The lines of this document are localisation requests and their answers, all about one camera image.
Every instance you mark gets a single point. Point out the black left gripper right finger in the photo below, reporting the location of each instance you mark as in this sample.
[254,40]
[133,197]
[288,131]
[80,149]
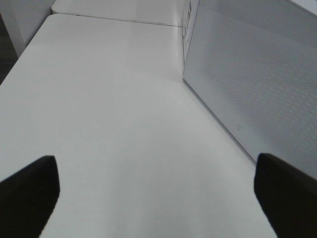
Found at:
[287,196]

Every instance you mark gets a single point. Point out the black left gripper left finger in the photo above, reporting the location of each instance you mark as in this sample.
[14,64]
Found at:
[28,198]

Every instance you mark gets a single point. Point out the white microwave door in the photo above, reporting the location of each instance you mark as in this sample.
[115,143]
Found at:
[252,79]

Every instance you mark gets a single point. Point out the white microwave oven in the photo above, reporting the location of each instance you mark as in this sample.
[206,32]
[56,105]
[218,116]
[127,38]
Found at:
[250,74]

